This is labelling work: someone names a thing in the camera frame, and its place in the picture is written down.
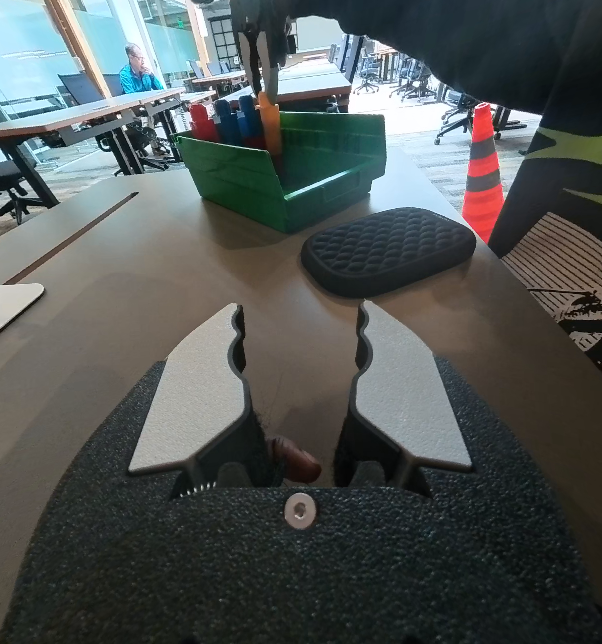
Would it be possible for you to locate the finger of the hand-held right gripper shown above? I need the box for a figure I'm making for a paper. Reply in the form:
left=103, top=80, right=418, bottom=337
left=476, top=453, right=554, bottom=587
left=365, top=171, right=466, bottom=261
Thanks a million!
left=259, top=35, right=283, bottom=97
left=239, top=31, right=262, bottom=97

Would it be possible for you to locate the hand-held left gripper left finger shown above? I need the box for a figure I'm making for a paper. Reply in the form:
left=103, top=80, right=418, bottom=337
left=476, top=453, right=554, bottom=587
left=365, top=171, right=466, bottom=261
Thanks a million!
left=128, top=303, right=255, bottom=476

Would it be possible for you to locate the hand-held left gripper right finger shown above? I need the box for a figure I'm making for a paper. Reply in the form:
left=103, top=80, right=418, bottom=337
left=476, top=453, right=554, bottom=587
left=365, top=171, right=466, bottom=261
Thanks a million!
left=348, top=301, right=473, bottom=474

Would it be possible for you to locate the pile of building blocks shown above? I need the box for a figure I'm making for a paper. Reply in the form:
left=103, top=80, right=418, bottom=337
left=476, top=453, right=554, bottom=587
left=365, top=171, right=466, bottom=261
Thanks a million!
left=188, top=94, right=266, bottom=151

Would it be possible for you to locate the green plastic bin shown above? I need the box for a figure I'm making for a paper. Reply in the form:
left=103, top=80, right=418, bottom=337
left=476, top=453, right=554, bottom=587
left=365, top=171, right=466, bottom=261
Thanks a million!
left=174, top=112, right=386, bottom=234

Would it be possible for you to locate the person's right forearm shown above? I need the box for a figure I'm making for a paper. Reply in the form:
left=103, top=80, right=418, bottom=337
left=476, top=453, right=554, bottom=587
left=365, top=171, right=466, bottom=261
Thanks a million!
left=293, top=0, right=602, bottom=119

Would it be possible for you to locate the person's left hand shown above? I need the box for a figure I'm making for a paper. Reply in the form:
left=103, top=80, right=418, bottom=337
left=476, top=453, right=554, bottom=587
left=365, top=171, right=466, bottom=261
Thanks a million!
left=267, top=435, right=323, bottom=485

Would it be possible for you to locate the wooden office desk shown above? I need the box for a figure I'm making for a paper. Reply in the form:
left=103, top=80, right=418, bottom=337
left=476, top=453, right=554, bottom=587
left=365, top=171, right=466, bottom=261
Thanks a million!
left=221, top=64, right=353, bottom=114
left=0, top=87, right=187, bottom=208
left=190, top=70, right=246, bottom=99

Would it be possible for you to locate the black wrist rest pad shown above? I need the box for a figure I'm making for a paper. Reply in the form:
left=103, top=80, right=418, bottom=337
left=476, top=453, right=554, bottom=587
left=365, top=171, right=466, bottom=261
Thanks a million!
left=301, top=206, right=478, bottom=299

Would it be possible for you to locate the white flat pad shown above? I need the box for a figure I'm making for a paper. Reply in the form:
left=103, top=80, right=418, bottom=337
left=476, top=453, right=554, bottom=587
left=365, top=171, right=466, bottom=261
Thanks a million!
left=0, top=283, right=45, bottom=349

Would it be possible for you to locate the orange traffic cone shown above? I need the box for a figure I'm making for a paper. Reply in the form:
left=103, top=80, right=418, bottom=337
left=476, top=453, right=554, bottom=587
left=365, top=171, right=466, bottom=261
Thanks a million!
left=462, top=102, right=505, bottom=245

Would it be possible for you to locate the person's black graphic shirt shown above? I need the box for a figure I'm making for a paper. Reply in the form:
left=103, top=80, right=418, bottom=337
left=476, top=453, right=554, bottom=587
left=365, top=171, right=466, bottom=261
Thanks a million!
left=487, top=108, right=602, bottom=395

